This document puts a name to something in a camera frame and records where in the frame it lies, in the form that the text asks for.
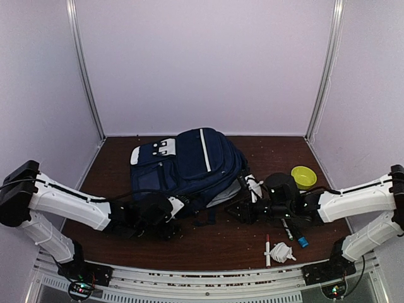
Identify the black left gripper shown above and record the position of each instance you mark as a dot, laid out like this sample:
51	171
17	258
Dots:
170	231

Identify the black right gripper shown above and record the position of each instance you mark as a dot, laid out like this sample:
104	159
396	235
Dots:
246	215

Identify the navy blue student backpack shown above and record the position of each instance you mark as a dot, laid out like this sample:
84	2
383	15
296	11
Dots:
200	167

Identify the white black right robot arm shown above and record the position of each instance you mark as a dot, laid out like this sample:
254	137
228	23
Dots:
278	197

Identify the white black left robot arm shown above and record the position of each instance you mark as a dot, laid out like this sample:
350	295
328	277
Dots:
27	193

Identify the white red-capped pen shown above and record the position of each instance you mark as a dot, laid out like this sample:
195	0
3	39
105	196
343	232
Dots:
267	251

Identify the grey marker pen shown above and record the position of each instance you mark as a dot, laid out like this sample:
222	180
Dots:
287	230

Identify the black blue marker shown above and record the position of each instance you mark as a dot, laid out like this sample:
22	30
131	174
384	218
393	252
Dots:
301	239

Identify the yellow green bowl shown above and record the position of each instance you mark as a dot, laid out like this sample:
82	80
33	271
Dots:
304	177

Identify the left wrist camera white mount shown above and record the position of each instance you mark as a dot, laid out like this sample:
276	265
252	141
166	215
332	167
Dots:
177	206

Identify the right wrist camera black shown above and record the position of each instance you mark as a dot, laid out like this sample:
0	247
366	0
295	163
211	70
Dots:
255	187

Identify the aluminium front rail frame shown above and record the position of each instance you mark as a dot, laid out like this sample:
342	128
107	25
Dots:
277	284

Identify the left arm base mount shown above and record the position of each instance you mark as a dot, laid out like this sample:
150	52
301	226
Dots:
83	276

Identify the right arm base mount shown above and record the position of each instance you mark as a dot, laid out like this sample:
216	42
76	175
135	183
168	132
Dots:
332	274

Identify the right aluminium corner post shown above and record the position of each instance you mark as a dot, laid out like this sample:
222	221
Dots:
329	62

